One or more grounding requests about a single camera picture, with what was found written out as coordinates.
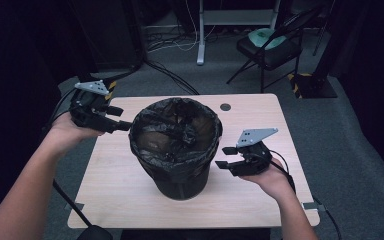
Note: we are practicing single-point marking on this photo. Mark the black mesh wastebasket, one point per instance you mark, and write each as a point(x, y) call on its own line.
point(183, 185)

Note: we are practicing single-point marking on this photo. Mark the black plastic garbage bag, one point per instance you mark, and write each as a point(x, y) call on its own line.
point(176, 133)

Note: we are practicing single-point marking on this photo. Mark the black equipment cabinet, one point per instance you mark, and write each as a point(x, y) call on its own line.
point(110, 33)

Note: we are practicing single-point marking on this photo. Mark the person's left hand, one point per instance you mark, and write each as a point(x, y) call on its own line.
point(65, 133)

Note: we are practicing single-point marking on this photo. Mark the dark round object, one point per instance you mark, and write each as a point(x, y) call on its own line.
point(95, 233)

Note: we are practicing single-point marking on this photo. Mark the grey tape piece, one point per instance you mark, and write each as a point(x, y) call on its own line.
point(313, 206)

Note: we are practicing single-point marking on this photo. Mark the person's right hand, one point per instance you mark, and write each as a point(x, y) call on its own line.
point(273, 181)

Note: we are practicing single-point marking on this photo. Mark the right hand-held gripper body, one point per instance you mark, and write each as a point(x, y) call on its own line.
point(251, 160)

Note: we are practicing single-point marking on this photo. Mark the green cushion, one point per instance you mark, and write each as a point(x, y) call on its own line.
point(263, 37)

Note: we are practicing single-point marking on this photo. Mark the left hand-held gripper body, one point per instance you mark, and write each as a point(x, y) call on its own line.
point(88, 113)

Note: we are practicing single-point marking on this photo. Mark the black folding chair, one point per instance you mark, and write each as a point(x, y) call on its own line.
point(270, 53)

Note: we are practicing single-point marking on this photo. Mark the white metal stand frame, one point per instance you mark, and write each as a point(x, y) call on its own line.
point(200, 36)

